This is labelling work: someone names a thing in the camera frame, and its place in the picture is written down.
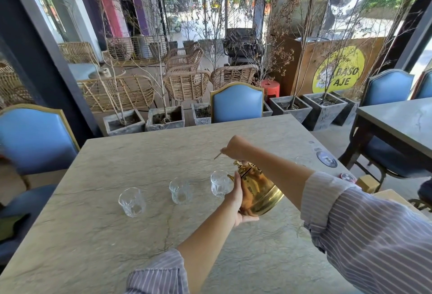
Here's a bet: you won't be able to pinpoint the person's left hand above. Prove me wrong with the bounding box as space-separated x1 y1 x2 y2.
224 170 261 227

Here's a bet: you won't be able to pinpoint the person's right hand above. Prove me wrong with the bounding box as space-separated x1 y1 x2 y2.
220 134 259 163

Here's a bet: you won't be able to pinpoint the clear glass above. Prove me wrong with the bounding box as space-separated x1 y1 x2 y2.
293 155 315 169
168 178 193 205
210 169 235 199
118 187 147 218

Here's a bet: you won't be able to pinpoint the gold brass teapot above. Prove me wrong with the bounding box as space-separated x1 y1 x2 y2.
213 151 285 218

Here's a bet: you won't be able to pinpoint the person's right forearm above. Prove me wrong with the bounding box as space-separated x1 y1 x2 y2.
249 145 316 211

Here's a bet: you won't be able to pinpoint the person's left forearm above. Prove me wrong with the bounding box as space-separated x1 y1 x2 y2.
175 199 242 294

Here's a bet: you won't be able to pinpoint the person's left striped sleeve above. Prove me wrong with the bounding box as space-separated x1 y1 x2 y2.
125 248 190 294

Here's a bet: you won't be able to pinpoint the person's striped sleeve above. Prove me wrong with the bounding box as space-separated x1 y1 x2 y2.
300 171 432 294
125 248 190 294

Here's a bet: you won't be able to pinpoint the person's right striped sleeve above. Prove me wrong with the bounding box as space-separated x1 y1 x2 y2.
300 171 432 294

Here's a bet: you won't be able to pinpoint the red plastic stool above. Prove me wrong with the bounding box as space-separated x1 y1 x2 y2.
260 80 281 99

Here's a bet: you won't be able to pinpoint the group of rattan chairs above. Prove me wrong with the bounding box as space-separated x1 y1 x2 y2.
0 36 260 114

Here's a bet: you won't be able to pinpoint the round black sticker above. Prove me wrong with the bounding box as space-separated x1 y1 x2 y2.
315 150 338 169

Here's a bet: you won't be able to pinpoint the row of grey concrete planters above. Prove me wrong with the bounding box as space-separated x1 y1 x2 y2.
103 90 360 137

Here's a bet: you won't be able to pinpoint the black metal cart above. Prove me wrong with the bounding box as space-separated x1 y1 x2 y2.
222 28 263 67

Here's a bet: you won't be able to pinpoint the grey stone table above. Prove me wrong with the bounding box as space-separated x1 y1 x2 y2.
0 114 369 294

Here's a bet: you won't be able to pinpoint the small wooden holder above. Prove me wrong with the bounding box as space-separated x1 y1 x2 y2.
356 174 381 194

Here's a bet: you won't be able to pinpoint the wooden panel yellow round sign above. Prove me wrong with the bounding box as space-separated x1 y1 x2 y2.
280 36 387 97

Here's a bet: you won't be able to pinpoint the wooden tissue box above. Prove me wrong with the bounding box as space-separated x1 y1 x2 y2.
371 188 426 217

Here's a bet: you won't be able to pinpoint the grey table black legs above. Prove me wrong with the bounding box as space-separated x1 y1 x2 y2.
338 97 432 169

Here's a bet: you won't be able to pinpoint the pale round table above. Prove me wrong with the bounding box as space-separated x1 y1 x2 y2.
67 62 126 80

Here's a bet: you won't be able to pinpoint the dark blue chair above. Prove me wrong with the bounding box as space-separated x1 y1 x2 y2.
407 178 432 212

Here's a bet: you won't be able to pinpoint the green black cloth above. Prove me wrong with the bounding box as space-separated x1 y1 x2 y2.
0 214 31 241

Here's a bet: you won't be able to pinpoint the blue chair gold frame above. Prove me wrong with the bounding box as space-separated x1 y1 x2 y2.
0 103 81 264
210 82 265 124

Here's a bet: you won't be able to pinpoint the blue chair grey frame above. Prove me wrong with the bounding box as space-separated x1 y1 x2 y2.
410 69 432 100
351 69 432 183

